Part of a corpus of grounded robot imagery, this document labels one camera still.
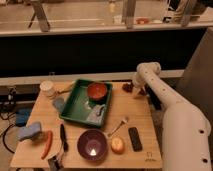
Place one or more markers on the purple bowl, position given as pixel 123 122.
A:
pixel 92 145

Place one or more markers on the small dark gadget table edge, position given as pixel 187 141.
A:
pixel 55 163

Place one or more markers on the wooden spoon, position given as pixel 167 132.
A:
pixel 66 89

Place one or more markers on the black handled knife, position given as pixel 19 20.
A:
pixel 63 138

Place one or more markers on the green plastic tray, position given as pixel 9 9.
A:
pixel 78 105

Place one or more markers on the blue sponge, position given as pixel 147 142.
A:
pixel 30 132

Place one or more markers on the orange red bowl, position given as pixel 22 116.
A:
pixel 96 91

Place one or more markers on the dark red grape bunch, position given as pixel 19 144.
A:
pixel 128 87

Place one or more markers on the white plastic cup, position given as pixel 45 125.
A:
pixel 47 87

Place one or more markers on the blue grey cloth in tray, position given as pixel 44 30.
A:
pixel 96 114

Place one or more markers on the grey blue small cloth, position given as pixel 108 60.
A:
pixel 58 104

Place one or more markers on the black remote control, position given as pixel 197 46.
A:
pixel 135 139

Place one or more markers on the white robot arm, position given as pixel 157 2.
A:
pixel 186 129

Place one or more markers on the blue box off table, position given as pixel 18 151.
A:
pixel 22 116

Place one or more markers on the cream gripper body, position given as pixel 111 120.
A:
pixel 137 92

